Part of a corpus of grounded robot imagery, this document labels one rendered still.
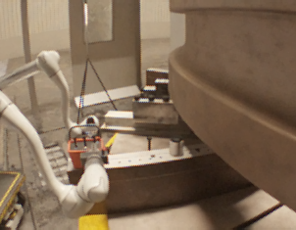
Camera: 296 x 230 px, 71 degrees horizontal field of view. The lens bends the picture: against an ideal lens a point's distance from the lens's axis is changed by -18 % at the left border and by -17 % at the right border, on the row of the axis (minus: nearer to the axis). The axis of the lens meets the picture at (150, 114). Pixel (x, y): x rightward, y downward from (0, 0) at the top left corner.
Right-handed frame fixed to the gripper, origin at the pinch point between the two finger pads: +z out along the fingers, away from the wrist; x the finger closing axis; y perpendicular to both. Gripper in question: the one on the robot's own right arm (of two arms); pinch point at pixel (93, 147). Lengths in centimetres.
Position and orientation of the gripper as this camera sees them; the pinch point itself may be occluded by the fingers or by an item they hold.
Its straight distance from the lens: 124.7
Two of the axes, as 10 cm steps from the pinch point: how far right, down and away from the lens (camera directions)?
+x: -9.8, 0.9, -1.9
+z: -2.1, -3.7, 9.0
